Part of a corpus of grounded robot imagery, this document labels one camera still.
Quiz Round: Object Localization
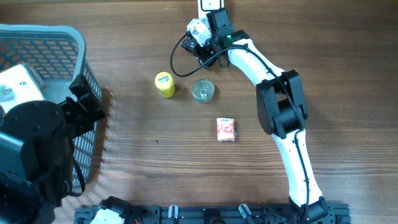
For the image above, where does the silver top tin can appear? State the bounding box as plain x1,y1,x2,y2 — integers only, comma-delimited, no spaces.
192,79,215,103

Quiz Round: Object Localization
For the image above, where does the yellow lid jar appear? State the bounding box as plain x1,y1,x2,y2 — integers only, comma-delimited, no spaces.
155,72,175,98

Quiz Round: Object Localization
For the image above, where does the red juice carton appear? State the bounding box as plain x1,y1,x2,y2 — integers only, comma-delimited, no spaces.
216,118,236,142

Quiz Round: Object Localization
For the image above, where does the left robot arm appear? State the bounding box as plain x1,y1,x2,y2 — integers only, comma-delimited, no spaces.
1,74,106,223

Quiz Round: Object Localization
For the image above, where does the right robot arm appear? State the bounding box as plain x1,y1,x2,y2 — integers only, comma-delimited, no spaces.
178,3,330,223

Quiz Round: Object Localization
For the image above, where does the white barcode scanner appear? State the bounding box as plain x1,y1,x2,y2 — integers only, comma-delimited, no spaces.
198,0,224,28

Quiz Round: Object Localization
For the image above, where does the grey plastic mesh basket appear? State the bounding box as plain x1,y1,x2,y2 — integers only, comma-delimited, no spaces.
1,24,104,181

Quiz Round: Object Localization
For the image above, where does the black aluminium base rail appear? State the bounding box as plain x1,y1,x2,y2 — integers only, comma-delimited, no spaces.
73,203,351,224

